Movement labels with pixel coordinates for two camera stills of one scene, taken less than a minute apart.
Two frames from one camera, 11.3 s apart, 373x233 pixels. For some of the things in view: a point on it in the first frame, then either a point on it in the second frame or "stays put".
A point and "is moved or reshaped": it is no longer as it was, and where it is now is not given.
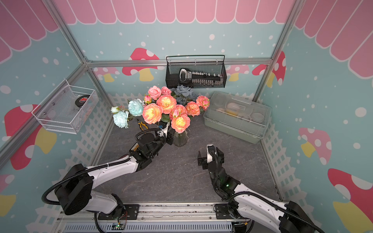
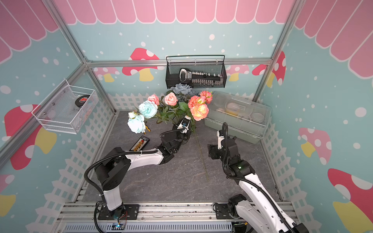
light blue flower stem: [122, 117] to [136, 123]
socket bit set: [199, 78] stays put
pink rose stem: [155, 92] to [170, 99]
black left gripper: [170, 137] to [174, 127]
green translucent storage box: [243, 118] stays put
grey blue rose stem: [183, 94] stays put
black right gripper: [200, 159] to [212, 150]
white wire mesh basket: [67, 108] stays put
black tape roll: [80, 99] stays put
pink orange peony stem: [180, 123] is moved or reshaped
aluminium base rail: [132, 218] stays put
